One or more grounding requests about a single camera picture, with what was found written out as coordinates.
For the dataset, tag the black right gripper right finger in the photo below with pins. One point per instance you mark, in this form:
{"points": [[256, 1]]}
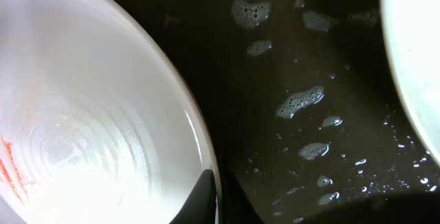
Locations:
{"points": [[237, 208]]}

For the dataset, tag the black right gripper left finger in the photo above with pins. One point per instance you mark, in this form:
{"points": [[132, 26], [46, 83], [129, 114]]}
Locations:
{"points": [[200, 206]]}

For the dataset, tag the white plate with red stain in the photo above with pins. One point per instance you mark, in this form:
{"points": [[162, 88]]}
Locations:
{"points": [[97, 125]]}

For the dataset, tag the dark brown plastic tray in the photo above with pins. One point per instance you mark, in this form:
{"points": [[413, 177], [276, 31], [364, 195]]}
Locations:
{"points": [[301, 106]]}

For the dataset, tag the white plate at tray corner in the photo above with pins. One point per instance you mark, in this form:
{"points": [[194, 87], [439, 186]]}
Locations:
{"points": [[411, 37]]}

